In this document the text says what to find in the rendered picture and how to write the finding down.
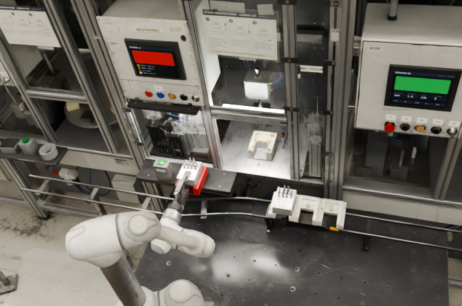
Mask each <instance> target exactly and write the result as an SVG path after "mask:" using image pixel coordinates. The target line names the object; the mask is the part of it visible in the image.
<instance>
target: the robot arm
mask: <svg viewBox="0 0 462 306"><path fill-rule="evenodd" d="M190 174H191V171H185V173H184V176H183V177H182V179H180V180H179V182H178V184H177V187H176V189H175V191H174V193H173V195H174V196H175V197H174V200H173V202H171V203H169V205H168V208H167V209H166V210H165V211H164V213H163V215H162V218H161V219H160V220H159V219H158V217H157V216H156V215H154V214H153V213H151V212H149V211H145V210H139V211H136V212H121V213H118V214H114V215H104V216H101V217H96V218H93V219H89V220H86V221H83V222H81V223H79V224H78V225H76V226H74V227H73V228H72V229H70V230H69V232H68V233H67V235H66V248H67V253H68V254H69V256H70V257H71V258H73V259H76V260H78V261H86V262H88V263H91V264H93V265H95V266H97V267H99V268H100V270H101V271H102V273H103V274H104V276H105V278H106V279H107V281H108V282H109V284H110V285H111V287H112V288H113V290H114V292H115V293H116V295H117V297H118V298H119V302H118V303H117V304H116V305H115V306H215V304H214V303H213V302H212V301H210V302H206V301H204V298H203V296H202V295H201V292H200V291H199V289H198V288H197V286H196V285H195V284H193V283H191V282H190V281H187V280H177V281H174V282H172V283H171V284H169V285H168V286H167V287H166V288H164V289H162V290H160V291H157V292H153V291H151V290H149V289H147V288H146V287H143V286H141V285H140V283H139V281H138V279H137V277H136V276H135V274H134V272H133V270H132V268H131V266H130V264H129V262H128V261H127V258H126V257H125V255H124V253H123V250H128V249H130V248H134V247H136V246H139V245H142V244H143V243H147V242H150V241H151V248H152V250H153V251H154V252H156V253H158V254H166V253H167V252H168V251H169V250H170V249H176V250H180V251H182V252H183V253H185V254H188V255H190V256H195V257H199V258H208V257H209V256H211V255H212V253H213V251H214V248H215V243H214V241H213V239H211V238H210V237H209V236H208V235H205V234H204V233H201V232H198V231H196V230H187V229H185V228H182V227H180V226H179V222H180V220H181V218H182V211H183V209H184V205H185V203H186V200H187V198H188V195H189V192H188V191H189V188H190V186H189V185H185V184H186V183H187V181H188V178H189V177H190Z"/></svg>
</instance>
